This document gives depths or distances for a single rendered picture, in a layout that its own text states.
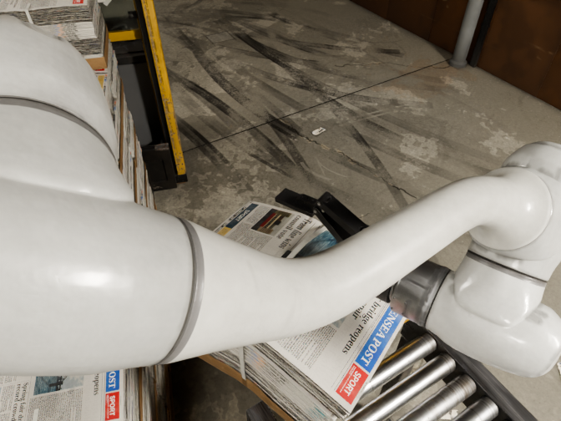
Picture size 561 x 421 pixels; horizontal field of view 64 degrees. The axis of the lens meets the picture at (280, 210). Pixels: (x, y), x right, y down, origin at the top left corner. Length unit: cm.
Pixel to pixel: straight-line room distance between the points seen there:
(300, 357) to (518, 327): 32
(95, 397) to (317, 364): 59
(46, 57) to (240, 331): 23
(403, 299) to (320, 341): 19
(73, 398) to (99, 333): 94
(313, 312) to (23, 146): 23
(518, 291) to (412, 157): 252
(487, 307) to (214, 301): 41
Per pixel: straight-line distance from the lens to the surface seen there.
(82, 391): 120
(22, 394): 125
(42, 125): 30
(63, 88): 34
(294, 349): 76
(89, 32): 175
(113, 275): 25
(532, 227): 58
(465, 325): 63
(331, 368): 77
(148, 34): 234
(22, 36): 39
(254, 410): 113
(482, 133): 350
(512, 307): 62
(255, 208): 99
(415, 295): 64
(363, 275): 40
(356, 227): 65
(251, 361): 85
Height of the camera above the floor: 185
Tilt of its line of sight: 45 degrees down
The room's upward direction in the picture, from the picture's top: straight up
